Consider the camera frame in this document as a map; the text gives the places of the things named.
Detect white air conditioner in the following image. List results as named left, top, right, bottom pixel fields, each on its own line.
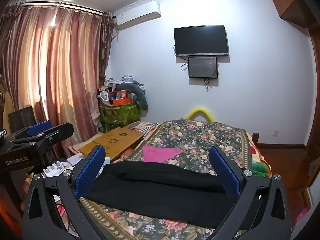
left=114, top=1, right=161, bottom=29

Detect colourful fleece blanket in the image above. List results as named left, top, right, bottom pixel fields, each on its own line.
left=246, top=131, right=272, bottom=178

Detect striped cloth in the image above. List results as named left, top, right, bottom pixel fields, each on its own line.
left=135, top=122, right=158, bottom=133

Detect black pants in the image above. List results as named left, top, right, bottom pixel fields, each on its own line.
left=85, top=160, right=241, bottom=231

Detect small black monitor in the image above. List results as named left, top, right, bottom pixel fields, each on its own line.
left=188, top=56, right=219, bottom=79

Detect pink satin curtain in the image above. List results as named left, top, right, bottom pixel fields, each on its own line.
left=0, top=4, right=115, bottom=142

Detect pink cloth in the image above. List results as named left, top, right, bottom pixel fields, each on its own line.
left=142, top=145, right=184, bottom=163

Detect wooden lap desk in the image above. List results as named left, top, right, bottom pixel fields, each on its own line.
left=79, top=127, right=145, bottom=162

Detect curtain rail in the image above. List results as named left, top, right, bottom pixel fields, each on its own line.
left=5, top=0, right=115, bottom=18

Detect floral bedspread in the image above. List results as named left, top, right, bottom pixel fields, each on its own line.
left=80, top=119, right=253, bottom=240

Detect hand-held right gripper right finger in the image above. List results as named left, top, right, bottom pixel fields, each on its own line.
left=208, top=145, right=292, bottom=240

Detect white plastic packaging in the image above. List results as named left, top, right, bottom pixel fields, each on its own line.
left=42, top=154, right=111, bottom=180

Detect grey pillow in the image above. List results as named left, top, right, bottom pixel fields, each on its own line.
left=116, top=82, right=148, bottom=110

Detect green printed storage box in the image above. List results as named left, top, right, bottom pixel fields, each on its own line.
left=99, top=102, right=141, bottom=131

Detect pile of clothes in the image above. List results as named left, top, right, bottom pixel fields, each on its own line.
left=100, top=74, right=145, bottom=93

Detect black wall television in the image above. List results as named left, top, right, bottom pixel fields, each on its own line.
left=174, top=25, right=230, bottom=57

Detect wooden wall cabinet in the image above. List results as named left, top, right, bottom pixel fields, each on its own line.
left=270, top=0, right=313, bottom=29

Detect black chair back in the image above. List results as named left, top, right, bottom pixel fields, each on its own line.
left=8, top=106, right=38, bottom=133

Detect yellow foam tube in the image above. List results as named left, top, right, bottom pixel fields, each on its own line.
left=185, top=107, right=215, bottom=123

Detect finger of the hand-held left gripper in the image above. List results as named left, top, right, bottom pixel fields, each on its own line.
left=12, top=122, right=75, bottom=155
left=9, top=120, right=53, bottom=143

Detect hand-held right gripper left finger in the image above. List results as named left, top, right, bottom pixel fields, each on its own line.
left=22, top=145, right=108, bottom=240

